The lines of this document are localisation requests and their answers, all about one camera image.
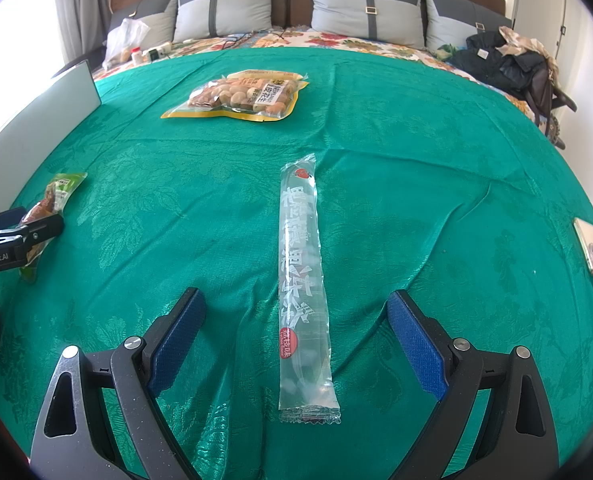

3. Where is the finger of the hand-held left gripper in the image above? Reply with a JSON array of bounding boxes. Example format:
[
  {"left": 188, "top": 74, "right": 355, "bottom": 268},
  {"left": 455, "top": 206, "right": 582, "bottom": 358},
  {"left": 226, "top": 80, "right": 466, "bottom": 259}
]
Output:
[
  {"left": 0, "top": 214, "right": 65, "bottom": 262},
  {"left": 0, "top": 206, "right": 28, "bottom": 236}
]

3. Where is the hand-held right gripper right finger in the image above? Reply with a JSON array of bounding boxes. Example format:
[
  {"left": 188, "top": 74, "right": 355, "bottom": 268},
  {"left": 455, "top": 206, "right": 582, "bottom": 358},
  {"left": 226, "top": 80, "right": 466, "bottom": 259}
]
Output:
[{"left": 385, "top": 288, "right": 559, "bottom": 480}]

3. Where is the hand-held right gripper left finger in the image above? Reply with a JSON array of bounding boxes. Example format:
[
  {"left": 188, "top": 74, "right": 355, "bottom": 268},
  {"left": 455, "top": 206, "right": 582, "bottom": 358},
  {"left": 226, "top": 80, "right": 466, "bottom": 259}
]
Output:
[{"left": 29, "top": 287, "right": 208, "bottom": 480}]

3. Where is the green brown snack packet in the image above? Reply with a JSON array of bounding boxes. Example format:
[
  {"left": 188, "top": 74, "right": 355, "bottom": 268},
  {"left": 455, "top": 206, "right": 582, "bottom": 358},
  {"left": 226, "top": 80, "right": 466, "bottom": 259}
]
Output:
[{"left": 19, "top": 172, "right": 88, "bottom": 285}]

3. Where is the long clear snack packet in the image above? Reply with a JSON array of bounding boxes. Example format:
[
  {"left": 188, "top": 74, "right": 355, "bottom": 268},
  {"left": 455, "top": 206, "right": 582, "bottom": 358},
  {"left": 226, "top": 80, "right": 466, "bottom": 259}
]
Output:
[{"left": 278, "top": 155, "right": 341, "bottom": 423}]

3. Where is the yellow peanut bag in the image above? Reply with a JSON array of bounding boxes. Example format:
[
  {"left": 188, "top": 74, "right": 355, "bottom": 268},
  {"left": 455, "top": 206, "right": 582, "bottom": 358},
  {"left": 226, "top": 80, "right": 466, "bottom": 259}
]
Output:
[{"left": 160, "top": 69, "right": 309, "bottom": 123}]

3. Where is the white board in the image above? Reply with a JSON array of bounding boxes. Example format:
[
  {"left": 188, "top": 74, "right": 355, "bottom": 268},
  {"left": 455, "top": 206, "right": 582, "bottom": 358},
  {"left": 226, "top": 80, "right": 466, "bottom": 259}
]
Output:
[{"left": 0, "top": 59, "right": 102, "bottom": 216}]

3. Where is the green blanket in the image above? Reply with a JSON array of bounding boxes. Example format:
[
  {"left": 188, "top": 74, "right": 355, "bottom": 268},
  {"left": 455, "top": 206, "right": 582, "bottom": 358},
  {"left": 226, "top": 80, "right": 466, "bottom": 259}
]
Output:
[{"left": 0, "top": 49, "right": 593, "bottom": 480}]

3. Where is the phone with gold case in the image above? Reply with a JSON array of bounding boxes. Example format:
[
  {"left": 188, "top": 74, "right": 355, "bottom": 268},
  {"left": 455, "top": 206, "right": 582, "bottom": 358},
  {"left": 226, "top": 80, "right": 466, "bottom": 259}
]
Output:
[{"left": 573, "top": 217, "right": 593, "bottom": 277}]

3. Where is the clear plastic bag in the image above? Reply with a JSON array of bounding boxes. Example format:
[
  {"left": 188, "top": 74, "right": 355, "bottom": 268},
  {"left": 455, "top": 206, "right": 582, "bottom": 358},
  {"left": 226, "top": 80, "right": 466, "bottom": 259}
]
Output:
[{"left": 102, "top": 17, "right": 151, "bottom": 72}]

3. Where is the grey curtain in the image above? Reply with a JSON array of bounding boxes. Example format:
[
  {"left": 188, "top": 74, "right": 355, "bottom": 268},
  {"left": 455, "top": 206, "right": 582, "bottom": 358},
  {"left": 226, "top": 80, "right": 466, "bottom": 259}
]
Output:
[{"left": 51, "top": 0, "right": 113, "bottom": 66}]

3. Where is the dark chair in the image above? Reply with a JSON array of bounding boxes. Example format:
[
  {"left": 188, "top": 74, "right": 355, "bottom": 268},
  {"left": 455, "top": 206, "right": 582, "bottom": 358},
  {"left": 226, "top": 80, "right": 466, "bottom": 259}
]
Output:
[{"left": 551, "top": 85, "right": 579, "bottom": 112}]

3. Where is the black bag with clothes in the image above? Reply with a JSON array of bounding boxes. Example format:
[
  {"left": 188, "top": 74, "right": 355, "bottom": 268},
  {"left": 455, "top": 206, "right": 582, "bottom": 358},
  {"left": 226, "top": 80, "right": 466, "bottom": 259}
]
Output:
[{"left": 446, "top": 31, "right": 549, "bottom": 101}]

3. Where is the floral bed sheet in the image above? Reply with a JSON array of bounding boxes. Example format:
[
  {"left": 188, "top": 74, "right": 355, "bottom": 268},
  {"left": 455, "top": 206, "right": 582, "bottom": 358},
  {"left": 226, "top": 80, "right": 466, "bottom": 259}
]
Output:
[{"left": 91, "top": 25, "right": 567, "bottom": 151}]

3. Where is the beige scarf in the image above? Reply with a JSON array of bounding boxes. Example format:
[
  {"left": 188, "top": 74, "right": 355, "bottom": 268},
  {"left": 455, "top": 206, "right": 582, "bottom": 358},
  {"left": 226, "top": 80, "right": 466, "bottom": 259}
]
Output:
[{"left": 496, "top": 25, "right": 557, "bottom": 58}]

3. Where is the grey pillow with strap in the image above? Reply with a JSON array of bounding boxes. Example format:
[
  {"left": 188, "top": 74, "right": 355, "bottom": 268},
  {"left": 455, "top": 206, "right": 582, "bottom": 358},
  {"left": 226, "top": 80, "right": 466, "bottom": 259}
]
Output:
[
  {"left": 107, "top": 0, "right": 180, "bottom": 53},
  {"left": 423, "top": 0, "right": 514, "bottom": 53},
  {"left": 305, "top": 0, "right": 424, "bottom": 51},
  {"left": 173, "top": 0, "right": 280, "bottom": 43}
]

